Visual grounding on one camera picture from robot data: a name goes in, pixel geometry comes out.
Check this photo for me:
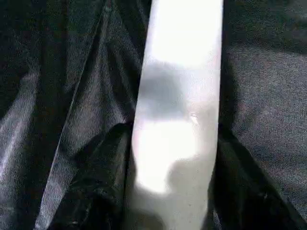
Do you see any black work mat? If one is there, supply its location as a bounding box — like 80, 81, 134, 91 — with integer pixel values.
0, 0, 307, 230

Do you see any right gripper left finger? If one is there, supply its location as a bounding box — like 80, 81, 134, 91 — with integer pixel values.
47, 122, 134, 230

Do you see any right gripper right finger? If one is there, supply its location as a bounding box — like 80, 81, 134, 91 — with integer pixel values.
207, 126, 307, 230

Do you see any white plastic table leg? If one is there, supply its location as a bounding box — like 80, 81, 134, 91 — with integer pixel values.
122, 0, 225, 230

